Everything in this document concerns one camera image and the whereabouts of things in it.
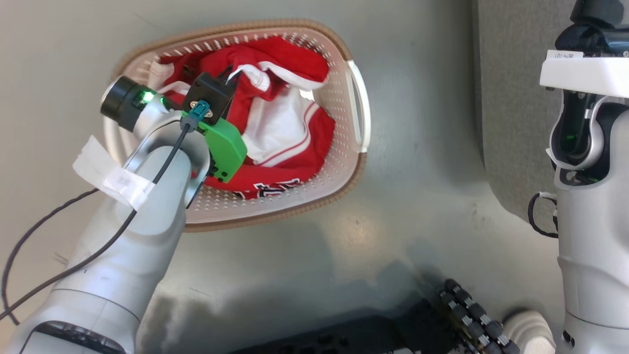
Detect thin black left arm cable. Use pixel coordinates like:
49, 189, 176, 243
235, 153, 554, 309
0, 125, 192, 326

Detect white tape strip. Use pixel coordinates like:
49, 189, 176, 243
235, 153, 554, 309
73, 135, 155, 212

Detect teal cable connector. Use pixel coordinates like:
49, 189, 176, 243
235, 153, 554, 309
181, 100, 212, 132

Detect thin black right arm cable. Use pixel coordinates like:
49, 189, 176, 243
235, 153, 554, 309
528, 192, 559, 239

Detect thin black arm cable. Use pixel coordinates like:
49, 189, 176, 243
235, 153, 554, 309
0, 125, 192, 326
528, 192, 559, 239

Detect grey fabric sofa seat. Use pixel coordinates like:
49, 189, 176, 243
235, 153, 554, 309
472, 0, 566, 224

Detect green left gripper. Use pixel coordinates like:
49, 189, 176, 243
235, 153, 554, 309
182, 111, 248, 183

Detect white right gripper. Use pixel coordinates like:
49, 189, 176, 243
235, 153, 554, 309
540, 49, 629, 99

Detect red and white jersey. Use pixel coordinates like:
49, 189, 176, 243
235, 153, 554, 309
147, 35, 336, 200

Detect beige perforated plastic laundry basket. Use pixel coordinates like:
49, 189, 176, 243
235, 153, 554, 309
103, 19, 372, 233

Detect white round base cover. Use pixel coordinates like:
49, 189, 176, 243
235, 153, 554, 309
502, 310, 557, 354

